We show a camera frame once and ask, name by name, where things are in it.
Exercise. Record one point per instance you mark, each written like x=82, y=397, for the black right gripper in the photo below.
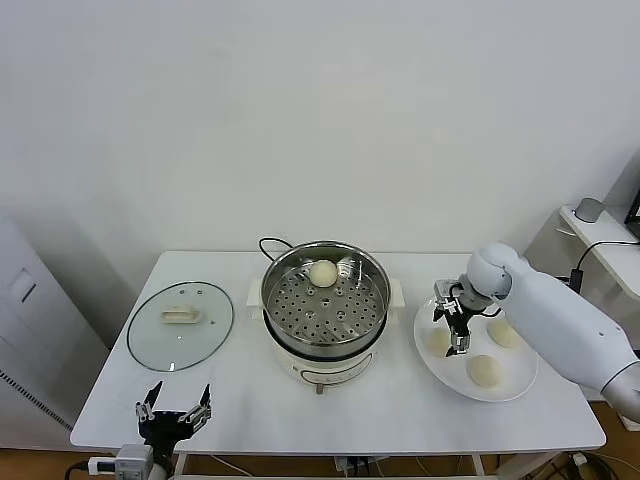
x=459, y=317

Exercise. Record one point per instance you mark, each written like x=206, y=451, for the white floor cabinet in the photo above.
x=30, y=325

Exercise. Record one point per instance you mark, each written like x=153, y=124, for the black framed monitor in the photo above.
x=634, y=212

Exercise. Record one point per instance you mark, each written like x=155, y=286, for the white round plate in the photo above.
x=450, y=372

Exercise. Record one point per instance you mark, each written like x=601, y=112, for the cream electric cooker base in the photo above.
x=325, y=372

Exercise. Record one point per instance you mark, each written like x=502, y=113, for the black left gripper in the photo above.
x=167, y=425

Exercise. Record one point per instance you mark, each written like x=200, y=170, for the white side desk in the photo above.
x=617, y=262

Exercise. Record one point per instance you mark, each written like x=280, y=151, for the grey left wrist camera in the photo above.
x=132, y=460

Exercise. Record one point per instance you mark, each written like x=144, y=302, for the stainless steel steamer basket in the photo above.
x=325, y=302

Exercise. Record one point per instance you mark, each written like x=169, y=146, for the white steamed baozi bun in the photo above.
x=436, y=344
x=485, y=371
x=502, y=334
x=323, y=274

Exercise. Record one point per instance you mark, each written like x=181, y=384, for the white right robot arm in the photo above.
x=550, y=320

